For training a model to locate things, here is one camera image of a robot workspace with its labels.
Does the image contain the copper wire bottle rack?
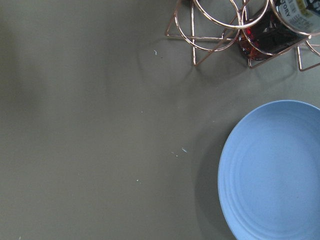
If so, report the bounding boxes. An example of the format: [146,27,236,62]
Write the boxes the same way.
[164,0,320,68]

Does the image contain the dark tea bottle front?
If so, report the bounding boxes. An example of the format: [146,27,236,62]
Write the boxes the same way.
[239,0,320,61]

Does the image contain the blue plate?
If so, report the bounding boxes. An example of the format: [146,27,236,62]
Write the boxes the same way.
[217,100,320,240]

